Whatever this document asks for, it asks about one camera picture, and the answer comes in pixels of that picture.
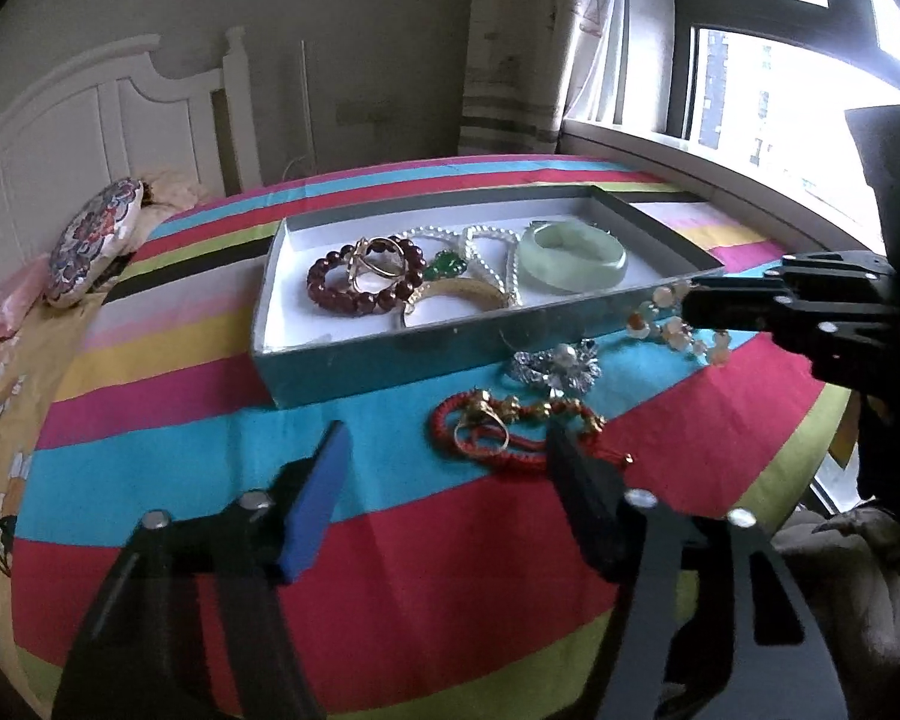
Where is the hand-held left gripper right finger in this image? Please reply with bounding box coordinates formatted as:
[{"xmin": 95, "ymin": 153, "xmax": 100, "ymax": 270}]
[{"xmin": 546, "ymin": 420, "xmax": 848, "ymax": 720}]

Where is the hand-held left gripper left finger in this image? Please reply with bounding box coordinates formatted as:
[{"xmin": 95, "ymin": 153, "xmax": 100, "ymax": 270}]
[{"xmin": 49, "ymin": 420, "xmax": 353, "ymax": 720}]

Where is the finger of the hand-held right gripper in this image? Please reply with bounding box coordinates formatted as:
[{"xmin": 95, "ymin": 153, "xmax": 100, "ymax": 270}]
[
  {"xmin": 690, "ymin": 251, "xmax": 897, "ymax": 299},
  {"xmin": 679, "ymin": 292, "xmax": 895, "ymax": 385}
]

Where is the pastel agate bead bracelet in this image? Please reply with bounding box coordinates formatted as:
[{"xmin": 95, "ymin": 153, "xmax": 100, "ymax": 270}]
[{"xmin": 626, "ymin": 279, "xmax": 732, "ymax": 368}]

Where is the red cord bracelet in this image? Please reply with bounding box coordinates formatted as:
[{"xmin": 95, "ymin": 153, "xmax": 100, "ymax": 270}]
[{"xmin": 431, "ymin": 388, "xmax": 635, "ymax": 475}]

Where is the pale green jade bangle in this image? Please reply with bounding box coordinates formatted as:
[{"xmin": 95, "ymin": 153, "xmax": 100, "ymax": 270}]
[{"xmin": 517, "ymin": 217, "xmax": 629, "ymax": 293}]

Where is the grey cardboard box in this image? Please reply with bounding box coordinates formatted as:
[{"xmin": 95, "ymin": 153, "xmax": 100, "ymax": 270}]
[{"xmin": 251, "ymin": 186, "xmax": 727, "ymax": 410}]

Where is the dark red bead bracelet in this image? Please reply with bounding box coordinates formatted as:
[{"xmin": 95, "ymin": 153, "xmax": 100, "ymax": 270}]
[{"xmin": 306, "ymin": 236, "xmax": 428, "ymax": 317}]

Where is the white pearl necklace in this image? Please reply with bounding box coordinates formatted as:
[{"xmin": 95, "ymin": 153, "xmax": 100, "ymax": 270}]
[{"xmin": 397, "ymin": 223, "xmax": 530, "ymax": 308}]

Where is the gold bangle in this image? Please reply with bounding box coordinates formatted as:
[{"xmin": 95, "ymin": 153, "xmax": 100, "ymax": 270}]
[{"xmin": 401, "ymin": 277, "xmax": 515, "ymax": 327}]

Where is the gold openwork pendant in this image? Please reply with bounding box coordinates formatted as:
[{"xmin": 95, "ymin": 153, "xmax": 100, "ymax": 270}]
[{"xmin": 349, "ymin": 238, "xmax": 410, "ymax": 293}]

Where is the green jade pendant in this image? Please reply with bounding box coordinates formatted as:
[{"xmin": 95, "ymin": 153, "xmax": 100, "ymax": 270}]
[{"xmin": 424, "ymin": 249, "xmax": 470, "ymax": 282}]

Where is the striped colourful bedsheet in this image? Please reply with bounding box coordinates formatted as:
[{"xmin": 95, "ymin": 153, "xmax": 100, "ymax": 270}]
[{"xmin": 11, "ymin": 154, "xmax": 863, "ymax": 720}]

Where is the silver flower brooch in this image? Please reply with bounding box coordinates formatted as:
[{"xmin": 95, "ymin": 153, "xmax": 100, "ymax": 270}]
[{"xmin": 510, "ymin": 341, "xmax": 602, "ymax": 398}]

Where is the grey cloth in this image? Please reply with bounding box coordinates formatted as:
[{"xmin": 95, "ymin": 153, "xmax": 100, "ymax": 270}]
[{"xmin": 769, "ymin": 499, "xmax": 900, "ymax": 720}]

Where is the beige striped curtain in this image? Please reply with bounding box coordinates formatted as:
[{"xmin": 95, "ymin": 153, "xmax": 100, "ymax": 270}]
[{"xmin": 457, "ymin": 0, "xmax": 676, "ymax": 158}]

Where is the round patterned cushion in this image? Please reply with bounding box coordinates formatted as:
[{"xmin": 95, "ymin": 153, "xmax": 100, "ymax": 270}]
[{"xmin": 45, "ymin": 178, "xmax": 145, "ymax": 310}]

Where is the peach fluffy blanket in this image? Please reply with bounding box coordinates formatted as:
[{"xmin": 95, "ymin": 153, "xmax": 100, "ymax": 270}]
[{"xmin": 142, "ymin": 169, "xmax": 205, "ymax": 212}]

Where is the pink floral quilt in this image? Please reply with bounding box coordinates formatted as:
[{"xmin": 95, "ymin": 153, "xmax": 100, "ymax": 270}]
[{"xmin": 0, "ymin": 255, "xmax": 53, "ymax": 383}]

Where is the white wooden headboard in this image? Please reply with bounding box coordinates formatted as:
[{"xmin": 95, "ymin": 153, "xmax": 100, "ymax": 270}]
[{"xmin": 0, "ymin": 26, "xmax": 263, "ymax": 301}]

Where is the window frame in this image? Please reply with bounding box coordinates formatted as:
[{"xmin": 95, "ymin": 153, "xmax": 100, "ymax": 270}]
[{"xmin": 562, "ymin": 0, "xmax": 900, "ymax": 256}]

